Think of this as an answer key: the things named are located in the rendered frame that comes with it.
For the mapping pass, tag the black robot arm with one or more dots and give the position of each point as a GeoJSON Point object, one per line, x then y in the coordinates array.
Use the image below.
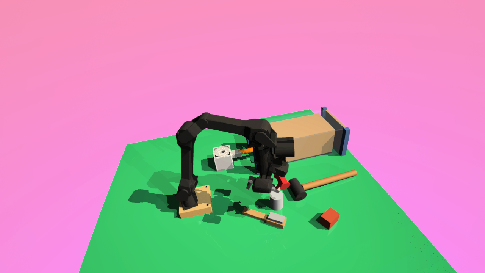
{"type": "Point", "coordinates": [259, 132]}

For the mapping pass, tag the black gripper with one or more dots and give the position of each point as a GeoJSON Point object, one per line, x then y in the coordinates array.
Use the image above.
{"type": "Point", "coordinates": [263, 183]}

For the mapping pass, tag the black mallet with orange handle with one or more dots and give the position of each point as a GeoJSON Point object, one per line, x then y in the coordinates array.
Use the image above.
{"type": "Point", "coordinates": [299, 189]}

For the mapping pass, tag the white cylinder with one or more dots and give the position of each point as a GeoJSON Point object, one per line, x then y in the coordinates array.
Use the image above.
{"type": "Point", "coordinates": [276, 200]}

